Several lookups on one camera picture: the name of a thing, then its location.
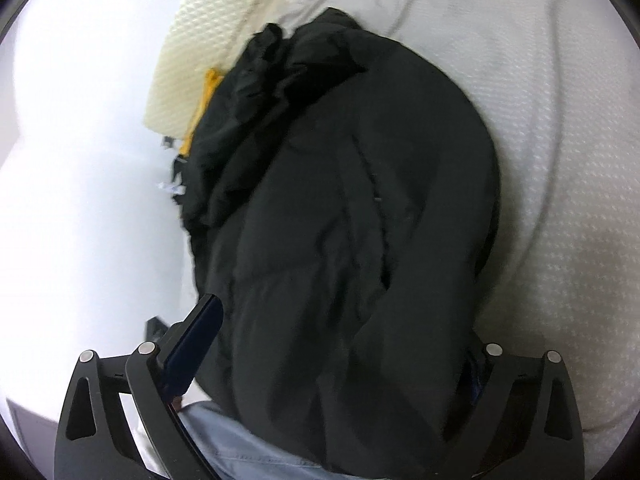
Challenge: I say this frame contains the person's blue jeans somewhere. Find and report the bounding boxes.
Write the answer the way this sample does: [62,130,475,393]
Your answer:
[180,400,351,480]

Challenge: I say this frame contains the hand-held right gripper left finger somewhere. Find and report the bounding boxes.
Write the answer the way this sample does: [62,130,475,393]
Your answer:
[52,294,224,480]

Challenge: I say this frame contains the yellow pillow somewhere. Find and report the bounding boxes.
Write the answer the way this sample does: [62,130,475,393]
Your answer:
[180,67,226,158]

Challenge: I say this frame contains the black puffer jacket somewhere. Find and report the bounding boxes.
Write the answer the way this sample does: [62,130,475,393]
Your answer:
[172,7,501,478]

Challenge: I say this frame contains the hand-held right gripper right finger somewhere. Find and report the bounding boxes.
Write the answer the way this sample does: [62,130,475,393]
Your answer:
[442,342,586,480]

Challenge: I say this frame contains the cream quilted headboard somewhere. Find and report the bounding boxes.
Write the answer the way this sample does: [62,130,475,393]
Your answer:
[142,0,301,136]

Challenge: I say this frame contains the bed with textured pale sheet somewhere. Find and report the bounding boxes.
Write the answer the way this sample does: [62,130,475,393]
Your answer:
[275,0,640,433]

